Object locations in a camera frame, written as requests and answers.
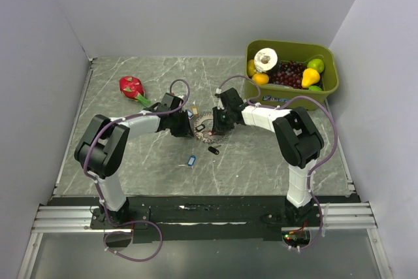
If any small green fruit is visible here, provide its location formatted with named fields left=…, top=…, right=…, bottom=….
left=308, top=85, right=323, bottom=91

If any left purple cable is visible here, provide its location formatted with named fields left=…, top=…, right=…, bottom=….
left=82, top=78, right=191, bottom=263

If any black key tag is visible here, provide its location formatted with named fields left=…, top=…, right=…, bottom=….
left=195, top=124, right=205, bottom=131

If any black key fob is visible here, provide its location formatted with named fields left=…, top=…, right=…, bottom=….
left=208, top=145, right=220, bottom=155

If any dark red grapes bunch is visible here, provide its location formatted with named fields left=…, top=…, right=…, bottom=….
left=268, top=61, right=305, bottom=89

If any yellow lemon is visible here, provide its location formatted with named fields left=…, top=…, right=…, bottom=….
left=246, top=59, right=257, bottom=78

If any aluminium frame rail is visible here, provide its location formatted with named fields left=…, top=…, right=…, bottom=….
left=18, top=60, right=93, bottom=278

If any yellow pear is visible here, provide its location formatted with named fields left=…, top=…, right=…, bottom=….
left=301, top=68, right=321, bottom=89

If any orange fruit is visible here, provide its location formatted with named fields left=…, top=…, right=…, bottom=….
left=251, top=73, right=269, bottom=86

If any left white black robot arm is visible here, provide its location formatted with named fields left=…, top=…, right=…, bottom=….
left=74, top=93, right=193, bottom=228

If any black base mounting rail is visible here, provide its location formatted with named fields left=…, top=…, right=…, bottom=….
left=89, top=195, right=360, bottom=244

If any olive green plastic bin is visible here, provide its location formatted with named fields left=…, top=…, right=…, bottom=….
left=246, top=39, right=339, bottom=106

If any loose blue key tag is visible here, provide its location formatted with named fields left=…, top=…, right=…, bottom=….
left=178, top=155, right=197, bottom=168

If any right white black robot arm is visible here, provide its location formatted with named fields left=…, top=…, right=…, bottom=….
left=212, top=88, right=324, bottom=226

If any red dragon fruit toy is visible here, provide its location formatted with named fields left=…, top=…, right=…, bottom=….
left=119, top=76, right=151, bottom=107

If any green lime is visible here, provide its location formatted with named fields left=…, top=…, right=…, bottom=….
left=307, top=58, right=325, bottom=74

